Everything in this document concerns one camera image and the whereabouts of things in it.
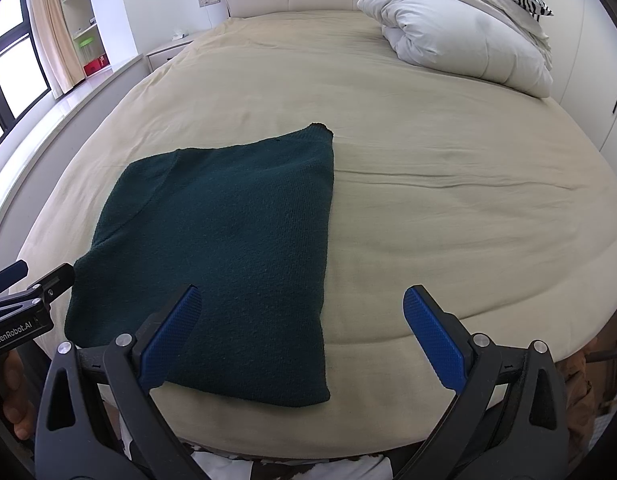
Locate white nightstand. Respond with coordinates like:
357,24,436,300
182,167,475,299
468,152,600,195
145,30,210,74

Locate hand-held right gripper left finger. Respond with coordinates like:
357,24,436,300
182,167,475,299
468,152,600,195
33,283,204,480

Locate person's left hand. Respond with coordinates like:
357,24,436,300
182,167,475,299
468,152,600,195
0,347,33,442

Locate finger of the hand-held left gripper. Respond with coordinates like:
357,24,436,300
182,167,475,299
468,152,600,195
0,259,30,295
30,262,76,314

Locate bed with beige sheet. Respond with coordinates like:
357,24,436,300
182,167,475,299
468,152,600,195
0,9,617,461

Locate white folded duvet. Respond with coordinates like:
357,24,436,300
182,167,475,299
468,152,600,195
357,0,555,99

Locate white window sill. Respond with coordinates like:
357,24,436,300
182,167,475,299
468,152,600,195
0,54,145,223

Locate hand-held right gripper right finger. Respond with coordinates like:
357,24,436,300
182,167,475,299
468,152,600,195
402,284,572,480

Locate white wardrobe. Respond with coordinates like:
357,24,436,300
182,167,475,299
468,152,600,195
533,0,617,153

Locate person's printed clothing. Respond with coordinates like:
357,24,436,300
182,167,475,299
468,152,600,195
118,437,395,480

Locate black framed window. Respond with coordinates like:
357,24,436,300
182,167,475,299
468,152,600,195
0,0,52,147

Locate dark green towel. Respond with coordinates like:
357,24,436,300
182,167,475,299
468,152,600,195
64,122,336,408

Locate beige curtain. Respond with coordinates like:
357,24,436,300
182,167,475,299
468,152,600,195
27,0,85,99

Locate red storage box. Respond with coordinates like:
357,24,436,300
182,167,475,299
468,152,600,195
83,55,110,77

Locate white wall shelf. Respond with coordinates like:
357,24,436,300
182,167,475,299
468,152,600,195
55,0,112,79

